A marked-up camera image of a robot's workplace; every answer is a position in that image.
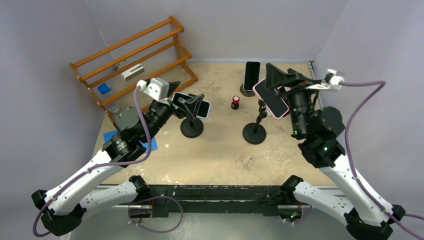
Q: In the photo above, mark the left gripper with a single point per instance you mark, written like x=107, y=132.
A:
x=190, y=106

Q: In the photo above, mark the pink case phone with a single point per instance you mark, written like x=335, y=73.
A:
x=276, y=106

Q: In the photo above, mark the black phone on round stand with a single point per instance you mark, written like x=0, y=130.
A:
x=251, y=75

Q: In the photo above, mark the white eraser block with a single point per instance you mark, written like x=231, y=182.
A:
x=133, y=72

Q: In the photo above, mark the black base frame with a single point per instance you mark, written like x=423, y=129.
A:
x=267, y=200

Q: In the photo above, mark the orange wooden rack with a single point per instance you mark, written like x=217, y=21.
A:
x=182, y=55

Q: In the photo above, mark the blue mat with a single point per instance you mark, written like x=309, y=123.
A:
x=108, y=135

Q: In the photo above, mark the clear plastic cup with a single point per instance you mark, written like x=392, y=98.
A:
x=113, y=108

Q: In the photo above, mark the light blue case phone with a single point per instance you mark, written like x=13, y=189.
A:
x=204, y=107

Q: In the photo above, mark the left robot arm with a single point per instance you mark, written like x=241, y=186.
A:
x=63, y=208

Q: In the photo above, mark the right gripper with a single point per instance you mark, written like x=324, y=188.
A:
x=274, y=77

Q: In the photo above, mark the red black stamp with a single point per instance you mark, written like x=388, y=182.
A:
x=235, y=104

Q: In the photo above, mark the black phone stand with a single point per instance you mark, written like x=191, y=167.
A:
x=254, y=133
x=191, y=129

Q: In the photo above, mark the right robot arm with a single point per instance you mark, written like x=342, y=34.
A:
x=364, y=213

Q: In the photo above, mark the blue cube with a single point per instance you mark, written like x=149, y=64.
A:
x=103, y=88

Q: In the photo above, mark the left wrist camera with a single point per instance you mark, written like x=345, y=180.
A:
x=156, y=88

